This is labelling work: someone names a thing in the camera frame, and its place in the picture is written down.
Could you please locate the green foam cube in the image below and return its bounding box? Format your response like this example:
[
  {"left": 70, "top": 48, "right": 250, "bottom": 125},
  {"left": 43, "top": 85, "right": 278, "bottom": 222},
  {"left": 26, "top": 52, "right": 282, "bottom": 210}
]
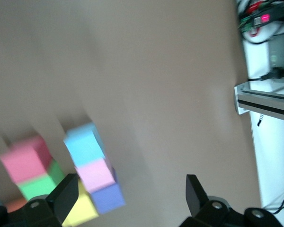
[{"left": 17, "top": 159, "right": 66, "bottom": 201}]

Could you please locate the orange foam cube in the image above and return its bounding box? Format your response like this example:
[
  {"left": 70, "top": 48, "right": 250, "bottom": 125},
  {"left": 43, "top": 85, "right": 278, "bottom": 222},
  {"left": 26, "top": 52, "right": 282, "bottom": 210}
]
[{"left": 4, "top": 197, "right": 28, "bottom": 213}]

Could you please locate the pink foam cube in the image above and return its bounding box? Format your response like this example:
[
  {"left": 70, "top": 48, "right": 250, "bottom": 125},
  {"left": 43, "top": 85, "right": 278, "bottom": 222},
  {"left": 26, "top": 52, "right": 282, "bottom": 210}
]
[{"left": 75, "top": 157, "right": 117, "bottom": 193}]

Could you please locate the white table edge rail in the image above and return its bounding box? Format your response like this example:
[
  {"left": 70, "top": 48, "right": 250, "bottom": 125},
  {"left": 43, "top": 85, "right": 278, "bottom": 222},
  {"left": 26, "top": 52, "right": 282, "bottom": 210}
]
[{"left": 241, "top": 40, "right": 284, "bottom": 210}]

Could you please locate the dark grey electronics box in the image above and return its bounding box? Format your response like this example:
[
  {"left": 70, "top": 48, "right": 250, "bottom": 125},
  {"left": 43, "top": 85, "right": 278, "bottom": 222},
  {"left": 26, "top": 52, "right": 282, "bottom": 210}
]
[{"left": 267, "top": 34, "right": 284, "bottom": 83}]

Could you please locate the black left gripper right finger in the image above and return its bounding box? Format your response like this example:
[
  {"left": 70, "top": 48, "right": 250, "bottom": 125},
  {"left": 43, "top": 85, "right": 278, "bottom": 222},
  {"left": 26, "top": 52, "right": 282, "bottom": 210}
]
[{"left": 177, "top": 174, "right": 283, "bottom": 227}]

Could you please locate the yellow foam cube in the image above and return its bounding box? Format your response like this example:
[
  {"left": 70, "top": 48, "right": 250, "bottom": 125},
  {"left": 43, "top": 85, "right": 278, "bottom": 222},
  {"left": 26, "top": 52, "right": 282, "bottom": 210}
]
[{"left": 61, "top": 179, "right": 100, "bottom": 227}]

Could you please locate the purple foam cube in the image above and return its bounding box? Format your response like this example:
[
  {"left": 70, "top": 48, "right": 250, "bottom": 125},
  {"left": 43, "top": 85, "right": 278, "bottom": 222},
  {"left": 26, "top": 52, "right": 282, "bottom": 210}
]
[{"left": 89, "top": 168, "right": 126, "bottom": 215}]

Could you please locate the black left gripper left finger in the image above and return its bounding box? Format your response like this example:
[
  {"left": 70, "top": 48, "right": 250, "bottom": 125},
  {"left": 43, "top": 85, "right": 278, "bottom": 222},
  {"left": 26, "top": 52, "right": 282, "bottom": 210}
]
[{"left": 0, "top": 174, "right": 80, "bottom": 227}]

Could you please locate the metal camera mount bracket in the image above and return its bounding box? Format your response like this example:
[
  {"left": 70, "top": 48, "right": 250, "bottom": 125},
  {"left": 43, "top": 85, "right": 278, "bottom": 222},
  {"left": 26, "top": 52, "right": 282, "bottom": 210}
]
[{"left": 234, "top": 82, "right": 284, "bottom": 123}]

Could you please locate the light blue foam cube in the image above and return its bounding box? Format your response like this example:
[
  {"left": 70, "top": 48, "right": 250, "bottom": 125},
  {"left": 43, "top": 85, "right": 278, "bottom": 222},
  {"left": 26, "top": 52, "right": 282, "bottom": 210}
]
[{"left": 62, "top": 122, "right": 107, "bottom": 167}]

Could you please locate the red foam cube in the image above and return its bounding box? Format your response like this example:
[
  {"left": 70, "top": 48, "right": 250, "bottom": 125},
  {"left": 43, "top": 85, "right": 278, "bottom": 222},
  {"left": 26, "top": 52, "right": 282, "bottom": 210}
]
[{"left": 0, "top": 135, "right": 53, "bottom": 184}]

